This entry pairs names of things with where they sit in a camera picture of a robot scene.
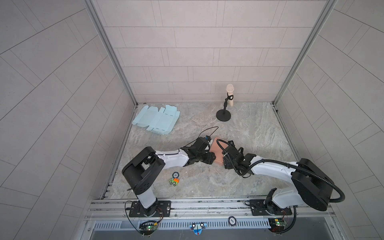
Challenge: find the pink paper box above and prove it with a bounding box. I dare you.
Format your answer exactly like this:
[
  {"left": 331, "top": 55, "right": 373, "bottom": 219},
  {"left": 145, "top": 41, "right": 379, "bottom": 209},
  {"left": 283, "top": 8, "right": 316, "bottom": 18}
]
[{"left": 210, "top": 138, "right": 224, "bottom": 166}]

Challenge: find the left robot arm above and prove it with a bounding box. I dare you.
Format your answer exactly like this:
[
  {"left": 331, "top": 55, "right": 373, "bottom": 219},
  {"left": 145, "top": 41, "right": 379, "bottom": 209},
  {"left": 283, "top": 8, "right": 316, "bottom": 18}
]
[{"left": 122, "top": 136, "right": 216, "bottom": 215}]

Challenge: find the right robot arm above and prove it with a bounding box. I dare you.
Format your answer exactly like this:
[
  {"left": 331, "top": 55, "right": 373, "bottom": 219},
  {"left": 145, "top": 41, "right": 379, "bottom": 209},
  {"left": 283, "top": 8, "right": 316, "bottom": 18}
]
[{"left": 222, "top": 146, "right": 334, "bottom": 215}]

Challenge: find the light blue flat cardboard box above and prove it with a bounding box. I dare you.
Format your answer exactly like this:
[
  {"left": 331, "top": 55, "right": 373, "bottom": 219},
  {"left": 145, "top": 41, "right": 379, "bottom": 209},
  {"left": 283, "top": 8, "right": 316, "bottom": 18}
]
[{"left": 132, "top": 105, "right": 180, "bottom": 135}]

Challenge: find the small colourful toy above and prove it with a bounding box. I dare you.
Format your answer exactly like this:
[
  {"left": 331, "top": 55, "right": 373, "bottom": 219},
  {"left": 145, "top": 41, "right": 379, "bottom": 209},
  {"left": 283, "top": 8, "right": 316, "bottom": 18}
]
[{"left": 169, "top": 178, "right": 180, "bottom": 187}]

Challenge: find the round black white badge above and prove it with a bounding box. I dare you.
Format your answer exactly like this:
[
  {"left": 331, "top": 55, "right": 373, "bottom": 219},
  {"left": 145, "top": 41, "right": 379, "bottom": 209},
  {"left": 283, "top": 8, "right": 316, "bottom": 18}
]
[{"left": 228, "top": 216, "right": 237, "bottom": 227}]

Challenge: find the beige microphone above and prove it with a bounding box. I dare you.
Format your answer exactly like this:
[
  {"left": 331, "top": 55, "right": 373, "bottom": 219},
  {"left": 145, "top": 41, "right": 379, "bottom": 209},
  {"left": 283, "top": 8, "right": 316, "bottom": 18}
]
[{"left": 226, "top": 84, "right": 235, "bottom": 107}]

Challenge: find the blue sticker marker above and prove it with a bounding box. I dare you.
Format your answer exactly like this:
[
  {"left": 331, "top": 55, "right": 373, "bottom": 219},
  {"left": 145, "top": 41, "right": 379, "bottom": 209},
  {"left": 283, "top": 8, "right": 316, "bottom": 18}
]
[{"left": 190, "top": 223, "right": 207, "bottom": 236}]

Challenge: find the right green circuit board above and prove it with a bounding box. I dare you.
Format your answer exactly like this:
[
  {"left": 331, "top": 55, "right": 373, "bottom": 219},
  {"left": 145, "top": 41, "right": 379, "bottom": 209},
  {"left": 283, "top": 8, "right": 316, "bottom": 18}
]
[{"left": 268, "top": 218, "right": 287, "bottom": 233}]

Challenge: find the green circuit board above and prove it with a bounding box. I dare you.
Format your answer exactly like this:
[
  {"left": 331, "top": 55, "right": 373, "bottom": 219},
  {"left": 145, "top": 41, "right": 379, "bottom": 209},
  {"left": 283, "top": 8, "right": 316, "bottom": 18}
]
[
  {"left": 268, "top": 218, "right": 287, "bottom": 233},
  {"left": 139, "top": 221, "right": 159, "bottom": 236}
]

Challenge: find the left green circuit board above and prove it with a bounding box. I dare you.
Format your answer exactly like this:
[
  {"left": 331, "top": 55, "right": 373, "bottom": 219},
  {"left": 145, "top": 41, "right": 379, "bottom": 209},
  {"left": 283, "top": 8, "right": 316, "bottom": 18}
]
[{"left": 139, "top": 221, "right": 159, "bottom": 236}]

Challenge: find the black corrugated cable conduit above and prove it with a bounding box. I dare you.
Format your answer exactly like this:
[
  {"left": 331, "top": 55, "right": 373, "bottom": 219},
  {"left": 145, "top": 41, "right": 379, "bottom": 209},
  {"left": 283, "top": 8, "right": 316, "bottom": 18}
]
[{"left": 216, "top": 139, "right": 346, "bottom": 203}]

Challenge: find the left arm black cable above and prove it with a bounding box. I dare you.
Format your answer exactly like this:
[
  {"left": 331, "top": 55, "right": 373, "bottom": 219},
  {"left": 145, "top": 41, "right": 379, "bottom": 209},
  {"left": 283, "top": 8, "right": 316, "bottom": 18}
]
[{"left": 182, "top": 126, "right": 220, "bottom": 148}]

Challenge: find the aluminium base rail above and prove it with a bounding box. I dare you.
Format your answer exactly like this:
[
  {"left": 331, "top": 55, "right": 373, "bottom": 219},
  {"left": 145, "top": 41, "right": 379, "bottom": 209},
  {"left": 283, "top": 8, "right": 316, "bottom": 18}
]
[{"left": 85, "top": 196, "right": 337, "bottom": 232}]

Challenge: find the aluminium corner post left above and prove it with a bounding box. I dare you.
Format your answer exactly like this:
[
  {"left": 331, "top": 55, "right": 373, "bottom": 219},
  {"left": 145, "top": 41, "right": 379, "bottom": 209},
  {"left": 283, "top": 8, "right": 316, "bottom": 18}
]
[{"left": 82, "top": 0, "right": 138, "bottom": 106}]

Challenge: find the aluminium corner post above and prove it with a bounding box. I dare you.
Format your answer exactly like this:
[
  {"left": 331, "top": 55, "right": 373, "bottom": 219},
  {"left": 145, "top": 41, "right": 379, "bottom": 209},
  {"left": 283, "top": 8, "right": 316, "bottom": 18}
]
[
  {"left": 272, "top": 0, "right": 338, "bottom": 105},
  {"left": 82, "top": 0, "right": 138, "bottom": 106}
]

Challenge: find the aluminium corner post right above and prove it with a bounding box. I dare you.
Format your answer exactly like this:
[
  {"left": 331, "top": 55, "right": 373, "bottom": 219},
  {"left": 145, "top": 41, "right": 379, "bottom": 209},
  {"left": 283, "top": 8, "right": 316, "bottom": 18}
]
[{"left": 272, "top": 0, "right": 338, "bottom": 105}]

